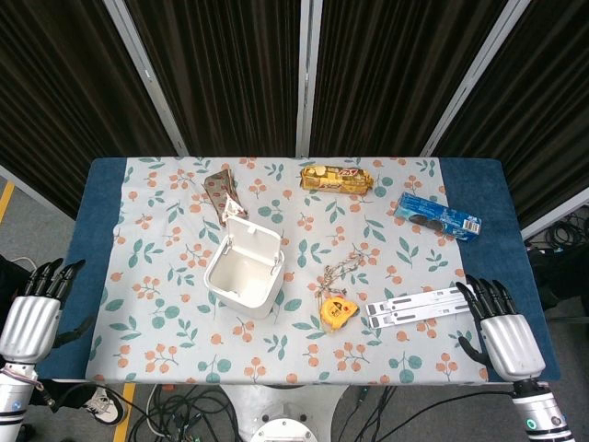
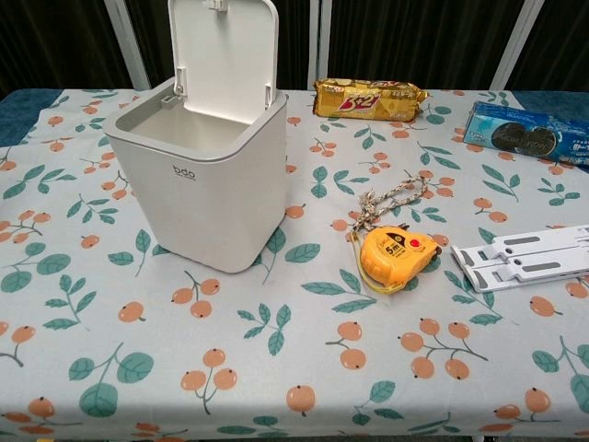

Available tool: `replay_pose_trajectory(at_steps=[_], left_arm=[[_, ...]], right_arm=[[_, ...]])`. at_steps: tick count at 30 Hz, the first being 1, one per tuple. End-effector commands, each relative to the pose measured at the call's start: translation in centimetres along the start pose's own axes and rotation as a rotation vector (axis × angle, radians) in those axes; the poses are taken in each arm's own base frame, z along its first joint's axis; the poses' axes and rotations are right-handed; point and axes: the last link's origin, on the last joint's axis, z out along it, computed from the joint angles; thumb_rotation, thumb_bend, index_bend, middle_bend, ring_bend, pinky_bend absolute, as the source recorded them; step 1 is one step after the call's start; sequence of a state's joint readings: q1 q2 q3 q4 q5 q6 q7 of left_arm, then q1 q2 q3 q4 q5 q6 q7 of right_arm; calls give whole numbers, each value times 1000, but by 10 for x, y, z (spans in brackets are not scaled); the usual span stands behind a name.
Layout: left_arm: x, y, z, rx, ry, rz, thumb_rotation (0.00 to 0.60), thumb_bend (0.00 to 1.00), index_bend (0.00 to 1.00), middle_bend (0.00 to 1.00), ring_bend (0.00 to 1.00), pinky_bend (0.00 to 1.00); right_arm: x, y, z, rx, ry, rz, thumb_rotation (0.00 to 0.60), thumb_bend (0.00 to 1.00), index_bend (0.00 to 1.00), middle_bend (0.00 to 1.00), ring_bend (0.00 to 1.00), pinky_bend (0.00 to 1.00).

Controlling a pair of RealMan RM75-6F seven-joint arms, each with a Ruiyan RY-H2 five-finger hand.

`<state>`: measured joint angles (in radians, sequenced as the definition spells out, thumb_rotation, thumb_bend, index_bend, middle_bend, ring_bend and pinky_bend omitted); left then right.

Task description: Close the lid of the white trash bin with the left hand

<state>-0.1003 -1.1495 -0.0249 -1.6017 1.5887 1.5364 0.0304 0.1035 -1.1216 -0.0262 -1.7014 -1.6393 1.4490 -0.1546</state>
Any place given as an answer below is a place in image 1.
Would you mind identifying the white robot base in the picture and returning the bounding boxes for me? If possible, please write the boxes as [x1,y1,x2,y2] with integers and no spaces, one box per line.
[220,384,353,442]

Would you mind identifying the yellow biscuit package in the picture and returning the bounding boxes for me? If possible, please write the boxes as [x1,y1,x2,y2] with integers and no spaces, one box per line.
[299,165,376,199]

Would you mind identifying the blue table mat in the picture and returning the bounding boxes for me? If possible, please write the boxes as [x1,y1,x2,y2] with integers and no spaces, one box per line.
[36,157,561,383]

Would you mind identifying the metal chain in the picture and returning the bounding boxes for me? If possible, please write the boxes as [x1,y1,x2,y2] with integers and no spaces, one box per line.
[313,250,367,300]

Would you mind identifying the black floor cables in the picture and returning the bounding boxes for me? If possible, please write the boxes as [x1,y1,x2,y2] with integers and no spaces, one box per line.
[126,384,240,442]

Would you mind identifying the white square plastic box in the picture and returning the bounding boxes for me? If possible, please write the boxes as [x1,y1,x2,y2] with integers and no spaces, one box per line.
[203,215,284,320]

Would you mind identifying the blue cookie box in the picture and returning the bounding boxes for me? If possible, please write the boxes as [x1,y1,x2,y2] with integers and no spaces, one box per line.
[393,192,483,243]

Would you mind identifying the yellow tape measure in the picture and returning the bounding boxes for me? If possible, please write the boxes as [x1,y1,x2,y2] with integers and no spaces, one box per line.
[319,297,361,332]

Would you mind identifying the brown crumpled snack wrapper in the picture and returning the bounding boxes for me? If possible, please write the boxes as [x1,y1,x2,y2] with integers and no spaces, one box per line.
[202,169,248,227]

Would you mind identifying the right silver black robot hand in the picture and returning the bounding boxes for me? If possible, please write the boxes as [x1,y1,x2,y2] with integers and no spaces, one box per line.
[455,273,547,382]

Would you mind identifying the white folding laptop stand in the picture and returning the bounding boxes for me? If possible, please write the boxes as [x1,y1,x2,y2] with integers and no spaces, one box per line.
[365,285,475,330]

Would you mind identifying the white sneaker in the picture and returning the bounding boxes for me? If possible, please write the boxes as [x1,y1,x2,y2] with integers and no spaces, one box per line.
[82,386,126,427]

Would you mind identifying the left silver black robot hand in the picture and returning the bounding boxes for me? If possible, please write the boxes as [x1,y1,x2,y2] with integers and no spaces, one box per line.
[0,258,93,366]

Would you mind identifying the floral tablecloth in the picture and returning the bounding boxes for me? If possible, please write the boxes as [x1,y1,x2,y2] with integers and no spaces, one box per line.
[85,156,490,385]

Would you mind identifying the dark curtain partition screen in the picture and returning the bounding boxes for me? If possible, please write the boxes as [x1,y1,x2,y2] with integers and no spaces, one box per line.
[0,0,589,240]

